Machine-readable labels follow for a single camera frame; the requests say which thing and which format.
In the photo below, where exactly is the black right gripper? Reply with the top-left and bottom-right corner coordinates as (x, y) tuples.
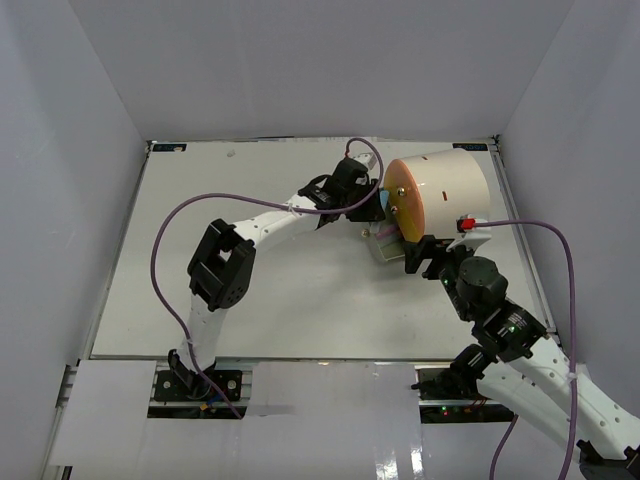
(402, 235), (476, 322)

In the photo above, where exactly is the blue cap clear highlighter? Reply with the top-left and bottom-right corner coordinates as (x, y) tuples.
(379, 189), (390, 211)

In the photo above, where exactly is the cream round drawer organizer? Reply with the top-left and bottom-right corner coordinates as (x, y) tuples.
(383, 149), (491, 243)

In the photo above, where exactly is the pink clear highlighter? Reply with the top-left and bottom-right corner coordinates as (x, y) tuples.
(376, 227), (397, 239)

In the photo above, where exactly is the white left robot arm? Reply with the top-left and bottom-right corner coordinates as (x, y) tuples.
(168, 155), (385, 399)

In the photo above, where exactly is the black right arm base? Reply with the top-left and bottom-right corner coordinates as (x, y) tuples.
(411, 367), (514, 424)

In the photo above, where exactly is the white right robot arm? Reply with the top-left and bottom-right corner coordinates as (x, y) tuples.
(403, 215), (639, 479)

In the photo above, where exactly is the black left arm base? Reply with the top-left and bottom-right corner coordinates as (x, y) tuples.
(151, 369), (243, 403)

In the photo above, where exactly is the aluminium rail right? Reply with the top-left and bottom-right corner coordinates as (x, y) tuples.
(491, 149), (559, 342)

